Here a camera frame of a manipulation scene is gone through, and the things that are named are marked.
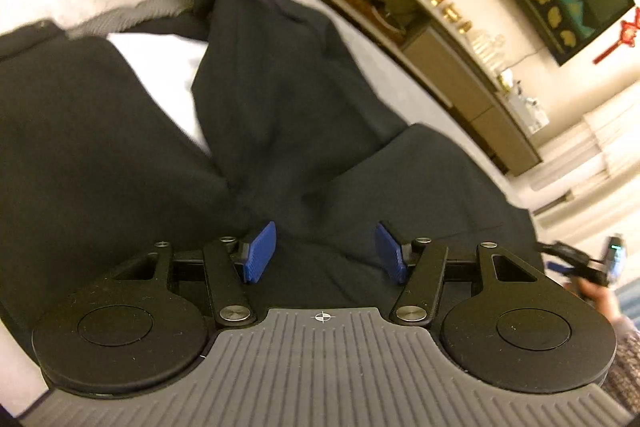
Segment black garment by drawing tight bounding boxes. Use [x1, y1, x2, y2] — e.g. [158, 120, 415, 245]
[1, 0, 541, 347]

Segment person right hand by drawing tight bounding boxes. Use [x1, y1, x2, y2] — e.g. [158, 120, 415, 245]
[573, 277, 623, 323]

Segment cream curtain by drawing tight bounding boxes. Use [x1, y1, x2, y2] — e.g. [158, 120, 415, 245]
[510, 83, 639, 222]

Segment white box on cabinet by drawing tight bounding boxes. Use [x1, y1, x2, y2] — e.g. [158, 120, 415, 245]
[506, 81, 549, 134]

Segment clear glassware set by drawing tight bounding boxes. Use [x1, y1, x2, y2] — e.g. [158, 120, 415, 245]
[466, 29, 506, 74]

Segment long low TV cabinet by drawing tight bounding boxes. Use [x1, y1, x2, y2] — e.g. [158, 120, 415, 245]
[324, 0, 541, 176]

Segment red hanging knot ornament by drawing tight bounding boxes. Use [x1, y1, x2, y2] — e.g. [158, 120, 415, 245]
[592, 6, 640, 65]

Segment gold ornaments on cabinet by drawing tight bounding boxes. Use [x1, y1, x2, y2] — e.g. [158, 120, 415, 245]
[430, 0, 473, 35]

